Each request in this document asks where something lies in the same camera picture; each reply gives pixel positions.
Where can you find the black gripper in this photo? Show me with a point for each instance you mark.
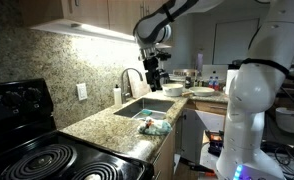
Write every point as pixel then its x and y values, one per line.
pixel 152 70

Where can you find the teal and white cloth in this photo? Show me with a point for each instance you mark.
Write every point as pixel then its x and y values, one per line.
pixel 155 127

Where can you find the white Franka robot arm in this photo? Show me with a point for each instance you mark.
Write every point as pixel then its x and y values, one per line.
pixel 253 93

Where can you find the white deep bowl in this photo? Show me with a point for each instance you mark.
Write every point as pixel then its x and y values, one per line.
pixel 172 90

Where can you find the wooden cutting board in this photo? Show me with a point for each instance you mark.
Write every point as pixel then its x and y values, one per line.
pixel 137 86

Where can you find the steel sink basin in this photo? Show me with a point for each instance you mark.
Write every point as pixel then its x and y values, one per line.
pixel 137 106

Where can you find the green sponge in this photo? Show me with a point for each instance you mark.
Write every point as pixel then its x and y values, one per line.
pixel 146 112

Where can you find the small dark bottle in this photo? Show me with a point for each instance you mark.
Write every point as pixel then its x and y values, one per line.
pixel 188 82

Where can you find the steel gooseneck faucet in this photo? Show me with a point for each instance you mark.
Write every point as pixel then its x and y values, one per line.
pixel 123 86

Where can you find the white soap bottle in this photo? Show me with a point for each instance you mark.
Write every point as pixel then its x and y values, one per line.
pixel 117 97

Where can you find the white shallow plate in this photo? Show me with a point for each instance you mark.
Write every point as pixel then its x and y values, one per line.
pixel 202 91

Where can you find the blue capped water bottle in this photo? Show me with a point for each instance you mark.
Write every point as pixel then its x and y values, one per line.
pixel 211 83
pixel 216 84

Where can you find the wooden drawer front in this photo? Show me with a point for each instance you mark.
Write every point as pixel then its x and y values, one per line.
pixel 207 107

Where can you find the white laptop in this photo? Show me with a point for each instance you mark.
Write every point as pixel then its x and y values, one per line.
pixel 215 71

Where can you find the wooden lower cabinet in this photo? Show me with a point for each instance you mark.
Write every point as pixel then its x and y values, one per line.
pixel 165 156

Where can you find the orange and black toolbox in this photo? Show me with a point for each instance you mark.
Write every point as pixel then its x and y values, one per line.
pixel 215 143

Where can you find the under-cabinet light strip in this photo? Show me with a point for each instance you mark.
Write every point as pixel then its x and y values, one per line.
pixel 87 30

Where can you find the wooden upper cabinets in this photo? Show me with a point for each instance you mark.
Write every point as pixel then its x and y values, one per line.
pixel 87 11

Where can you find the small coil burner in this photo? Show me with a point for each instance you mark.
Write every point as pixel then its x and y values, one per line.
pixel 97 173

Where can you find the black stove knob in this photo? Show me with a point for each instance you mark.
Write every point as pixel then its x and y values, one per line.
pixel 10 99
pixel 33 96

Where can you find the white round pot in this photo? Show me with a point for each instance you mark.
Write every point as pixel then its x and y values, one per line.
pixel 288 120

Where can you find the large coil burner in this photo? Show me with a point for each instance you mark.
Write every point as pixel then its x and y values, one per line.
pixel 37 163

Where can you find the black electric stove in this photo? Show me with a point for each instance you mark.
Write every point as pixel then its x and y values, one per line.
pixel 20 133

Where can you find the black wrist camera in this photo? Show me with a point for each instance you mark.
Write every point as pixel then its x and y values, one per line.
pixel 164 56

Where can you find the white wall outlet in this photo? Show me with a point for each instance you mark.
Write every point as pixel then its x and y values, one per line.
pixel 82 91

